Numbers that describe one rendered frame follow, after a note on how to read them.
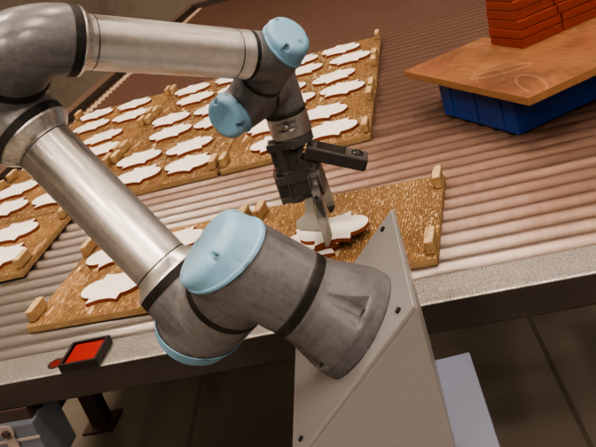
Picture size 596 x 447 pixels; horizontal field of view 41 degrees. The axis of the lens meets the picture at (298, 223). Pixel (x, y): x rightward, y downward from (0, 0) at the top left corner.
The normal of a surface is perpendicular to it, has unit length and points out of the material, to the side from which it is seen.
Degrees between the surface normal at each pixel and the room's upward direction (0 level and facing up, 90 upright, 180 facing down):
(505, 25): 90
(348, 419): 90
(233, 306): 108
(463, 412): 0
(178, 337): 90
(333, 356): 87
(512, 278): 0
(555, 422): 0
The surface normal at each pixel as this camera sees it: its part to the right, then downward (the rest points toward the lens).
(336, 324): -0.11, -0.01
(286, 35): 0.45, -0.51
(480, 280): -0.29, -0.87
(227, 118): -0.55, 0.49
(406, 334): -0.01, 0.42
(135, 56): 0.47, 0.57
